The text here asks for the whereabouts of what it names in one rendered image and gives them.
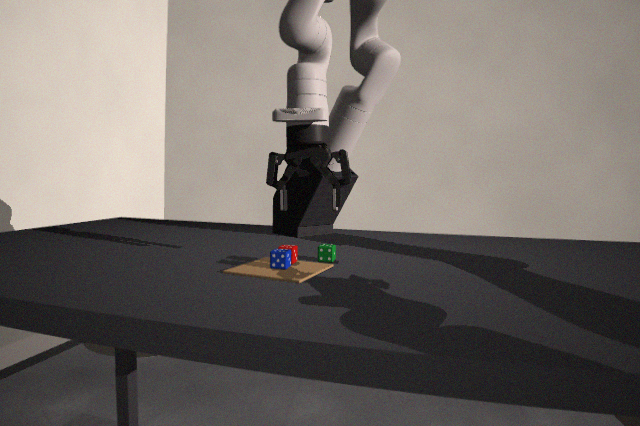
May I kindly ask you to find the green die with white pips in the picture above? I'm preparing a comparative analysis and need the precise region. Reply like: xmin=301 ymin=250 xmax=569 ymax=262
xmin=318 ymin=244 xmax=336 ymax=262

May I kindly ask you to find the tan flat mat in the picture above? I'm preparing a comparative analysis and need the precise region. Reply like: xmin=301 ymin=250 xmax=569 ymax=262
xmin=223 ymin=257 xmax=333 ymax=283

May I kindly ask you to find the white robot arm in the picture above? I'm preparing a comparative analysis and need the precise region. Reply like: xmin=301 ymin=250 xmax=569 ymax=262
xmin=272 ymin=0 xmax=401 ymax=159

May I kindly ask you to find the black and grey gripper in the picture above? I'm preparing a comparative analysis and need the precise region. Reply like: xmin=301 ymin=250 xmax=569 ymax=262
xmin=266 ymin=124 xmax=352 ymax=211

